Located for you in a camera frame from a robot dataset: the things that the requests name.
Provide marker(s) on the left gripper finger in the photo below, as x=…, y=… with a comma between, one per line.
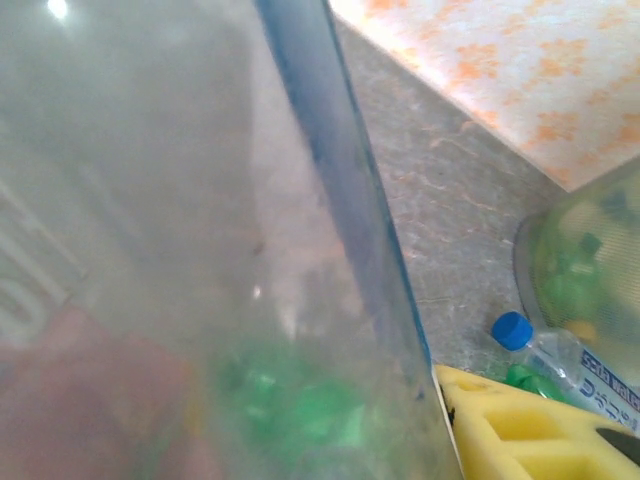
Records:
x=525, y=440

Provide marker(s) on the green bottle yellow cap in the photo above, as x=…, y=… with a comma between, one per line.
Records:
x=525, y=375

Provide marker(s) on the clear bottle blue red label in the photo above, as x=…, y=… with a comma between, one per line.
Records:
x=150, y=200

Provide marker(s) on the grey mesh waste bin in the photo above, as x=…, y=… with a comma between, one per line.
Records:
x=575, y=225

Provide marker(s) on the soda water bottle blue cap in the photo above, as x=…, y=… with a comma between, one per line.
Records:
x=600, y=380

